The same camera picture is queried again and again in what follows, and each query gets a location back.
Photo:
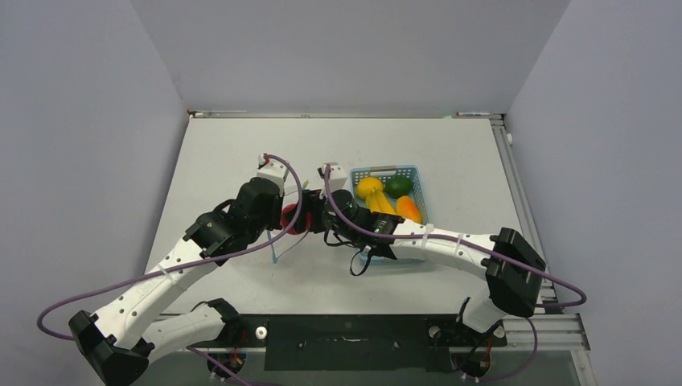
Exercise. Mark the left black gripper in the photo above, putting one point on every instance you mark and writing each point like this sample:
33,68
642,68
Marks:
274,223

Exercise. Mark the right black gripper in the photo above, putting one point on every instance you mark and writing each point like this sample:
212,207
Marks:
308,207

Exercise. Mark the red apple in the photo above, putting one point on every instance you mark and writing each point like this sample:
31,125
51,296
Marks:
288,220

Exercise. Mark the clear zip top bag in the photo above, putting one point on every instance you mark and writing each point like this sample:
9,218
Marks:
275,256

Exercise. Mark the blue plastic basket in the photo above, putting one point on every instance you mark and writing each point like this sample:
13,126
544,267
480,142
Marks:
385,173

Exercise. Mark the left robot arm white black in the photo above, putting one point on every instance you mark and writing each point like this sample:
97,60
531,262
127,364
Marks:
120,340

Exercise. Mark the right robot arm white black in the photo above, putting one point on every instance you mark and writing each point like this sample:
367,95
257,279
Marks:
505,261

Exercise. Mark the yellow lemon top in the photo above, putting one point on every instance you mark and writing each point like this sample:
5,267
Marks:
367,186

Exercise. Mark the yellow banana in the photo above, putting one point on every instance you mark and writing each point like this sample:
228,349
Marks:
377,201

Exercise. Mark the green avocado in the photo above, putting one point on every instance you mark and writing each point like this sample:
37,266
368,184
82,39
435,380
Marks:
398,186

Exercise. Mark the orange yellow mango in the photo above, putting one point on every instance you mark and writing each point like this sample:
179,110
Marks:
406,208

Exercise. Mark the marker pen on edge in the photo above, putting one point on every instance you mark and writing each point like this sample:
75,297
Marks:
473,114

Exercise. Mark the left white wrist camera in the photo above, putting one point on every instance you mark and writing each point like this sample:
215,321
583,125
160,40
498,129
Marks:
271,169

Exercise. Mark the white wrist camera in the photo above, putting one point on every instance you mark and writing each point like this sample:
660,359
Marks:
336,176
271,169

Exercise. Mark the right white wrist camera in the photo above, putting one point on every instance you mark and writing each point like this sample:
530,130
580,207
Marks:
336,176

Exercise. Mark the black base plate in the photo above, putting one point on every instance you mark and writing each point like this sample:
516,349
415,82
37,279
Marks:
354,342

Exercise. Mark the aluminium rail frame right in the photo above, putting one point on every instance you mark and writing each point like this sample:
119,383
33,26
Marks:
555,329

